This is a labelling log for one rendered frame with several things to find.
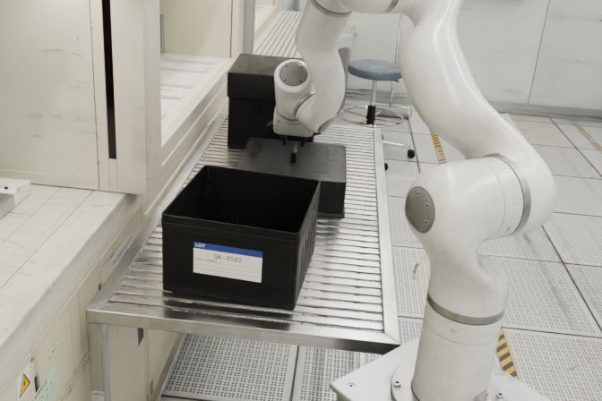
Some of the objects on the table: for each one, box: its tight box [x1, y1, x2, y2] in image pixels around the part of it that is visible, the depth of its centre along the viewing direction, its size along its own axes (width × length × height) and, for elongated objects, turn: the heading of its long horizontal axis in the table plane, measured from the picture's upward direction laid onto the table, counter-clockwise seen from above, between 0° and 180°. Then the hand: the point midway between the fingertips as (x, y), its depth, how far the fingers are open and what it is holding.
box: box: [227, 54, 314, 150], centre depth 219 cm, size 29×29×25 cm
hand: (294, 138), depth 171 cm, fingers open, 4 cm apart
